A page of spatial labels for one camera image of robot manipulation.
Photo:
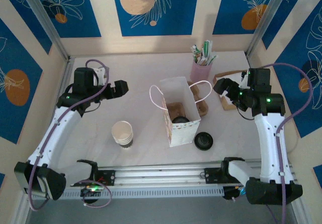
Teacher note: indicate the paper cup stack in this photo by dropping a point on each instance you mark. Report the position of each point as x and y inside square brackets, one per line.
[122, 131]

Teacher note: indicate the black plastic cup lid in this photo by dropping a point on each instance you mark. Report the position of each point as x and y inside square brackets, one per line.
[180, 120]

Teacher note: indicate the animal print gift bag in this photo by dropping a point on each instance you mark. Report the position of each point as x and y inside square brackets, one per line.
[183, 136]

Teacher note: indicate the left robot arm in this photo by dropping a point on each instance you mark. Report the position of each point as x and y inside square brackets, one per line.
[55, 131]

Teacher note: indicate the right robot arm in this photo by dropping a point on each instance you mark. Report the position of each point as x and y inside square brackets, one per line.
[271, 146]

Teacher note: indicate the brown cardboard tray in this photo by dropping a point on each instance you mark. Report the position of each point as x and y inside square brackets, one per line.
[229, 107]

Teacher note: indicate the pink metal cup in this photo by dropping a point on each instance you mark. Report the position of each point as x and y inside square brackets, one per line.
[201, 70]

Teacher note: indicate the white wrapped straw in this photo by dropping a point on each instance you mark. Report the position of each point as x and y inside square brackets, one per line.
[195, 49]
[212, 58]

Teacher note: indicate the pulp cup carrier stack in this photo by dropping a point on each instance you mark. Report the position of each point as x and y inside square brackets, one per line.
[201, 108]

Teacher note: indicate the wooden stirrer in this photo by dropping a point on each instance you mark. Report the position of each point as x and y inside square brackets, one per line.
[197, 58]

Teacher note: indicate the black lid stack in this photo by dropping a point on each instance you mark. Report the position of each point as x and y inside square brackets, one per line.
[203, 141]

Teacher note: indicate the right controller board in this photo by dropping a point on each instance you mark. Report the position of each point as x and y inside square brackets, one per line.
[234, 193]

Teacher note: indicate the controller board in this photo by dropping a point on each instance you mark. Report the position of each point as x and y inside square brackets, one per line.
[90, 191]
[234, 193]

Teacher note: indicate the left controller board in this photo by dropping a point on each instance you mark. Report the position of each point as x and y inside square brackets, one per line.
[90, 191]

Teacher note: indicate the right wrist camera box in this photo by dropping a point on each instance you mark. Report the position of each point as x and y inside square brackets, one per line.
[244, 80]

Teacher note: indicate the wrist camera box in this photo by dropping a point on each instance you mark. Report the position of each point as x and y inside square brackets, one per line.
[100, 74]
[244, 80]

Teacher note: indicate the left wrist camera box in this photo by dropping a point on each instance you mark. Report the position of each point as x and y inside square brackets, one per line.
[100, 74]

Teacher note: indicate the aluminium frame post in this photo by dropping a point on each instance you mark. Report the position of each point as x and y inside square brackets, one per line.
[45, 15]
[266, 20]

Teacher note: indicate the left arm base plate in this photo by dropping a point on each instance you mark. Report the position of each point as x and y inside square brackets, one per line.
[108, 177]

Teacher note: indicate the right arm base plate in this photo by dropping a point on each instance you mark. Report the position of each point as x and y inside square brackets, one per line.
[212, 175]

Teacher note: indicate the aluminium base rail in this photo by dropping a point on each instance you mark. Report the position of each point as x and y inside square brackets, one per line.
[156, 176]

